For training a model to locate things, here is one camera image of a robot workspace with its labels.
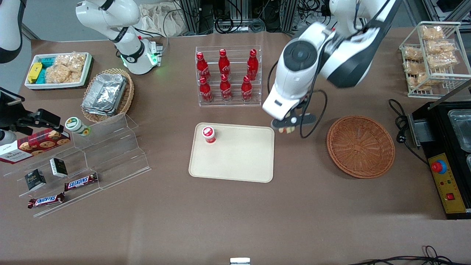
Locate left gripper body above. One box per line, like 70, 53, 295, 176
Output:
262, 88, 307, 121

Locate beige plastic tray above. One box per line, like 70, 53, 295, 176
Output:
188, 123, 275, 183

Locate oval tan wicker basket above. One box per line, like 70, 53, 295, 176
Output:
81, 68, 135, 124

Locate round brown wicker basket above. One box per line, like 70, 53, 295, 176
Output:
326, 115, 396, 179

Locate red tartan cookie box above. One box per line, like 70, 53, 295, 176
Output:
0, 128, 71, 165

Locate green lidded yoghurt cup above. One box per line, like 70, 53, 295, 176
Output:
65, 117, 91, 137

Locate red cola bottle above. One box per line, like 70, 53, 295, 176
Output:
199, 76, 213, 103
241, 75, 253, 102
247, 49, 259, 81
196, 52, 211, 81
219, 74, 233, 102
218, 49, 231, 78

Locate clear acrylic bottle rack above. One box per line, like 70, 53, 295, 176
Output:
195, 45, 262, 107

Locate yellow snack packet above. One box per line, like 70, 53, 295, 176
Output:
28, 62, 43, 84

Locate small black carton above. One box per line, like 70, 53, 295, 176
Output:
50, 158, 68, 178
24, 169, 47, 191

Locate large rice cracker bag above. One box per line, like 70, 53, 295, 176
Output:
45, 53, 86, 84

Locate teal snack packet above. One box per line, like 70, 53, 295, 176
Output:
37, 56, 57, 84

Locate stack of foil trays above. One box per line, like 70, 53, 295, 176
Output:
82, 73, 127, 116

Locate white rectangular snack bin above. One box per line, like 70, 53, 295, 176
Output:
24, 52, 93, 90

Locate Snickers chocolate bar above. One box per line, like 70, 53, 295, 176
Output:
64, 173, 99, 192
28, 192, 65, 209

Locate clear acrylic stepped shelf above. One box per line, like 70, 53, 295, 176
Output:
3, 112, 152, 218

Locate red lidded small cup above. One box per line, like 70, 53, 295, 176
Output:
201, 126, 217, 144

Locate small rice cracker bag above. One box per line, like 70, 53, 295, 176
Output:
421, 25, 445, 40
407, 73, 431, 91
426, 40, 457, 55
403, 46, 424, 61
404, 60, 427, 75
427, 52, 459, 70

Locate beige crumpled cloth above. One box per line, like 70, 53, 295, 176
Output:
138, 3, 184, 37

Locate black appliance with yellow panel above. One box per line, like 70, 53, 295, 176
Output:
408, 79, 471, 220

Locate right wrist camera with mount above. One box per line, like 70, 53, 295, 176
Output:
0, 88, 25, 128

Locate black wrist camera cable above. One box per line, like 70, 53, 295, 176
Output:
299, 89, 328, 139

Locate aluminium frame post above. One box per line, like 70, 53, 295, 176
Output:
179, 0, 201, 35
281, 0, 298, 32

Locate black power cable with plug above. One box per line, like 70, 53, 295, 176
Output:
389, 99, 429, 165

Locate white wire rack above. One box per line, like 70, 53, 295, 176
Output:
399, 21, 471, 99

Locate black floor cables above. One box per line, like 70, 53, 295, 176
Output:
348, 245, 471, 265

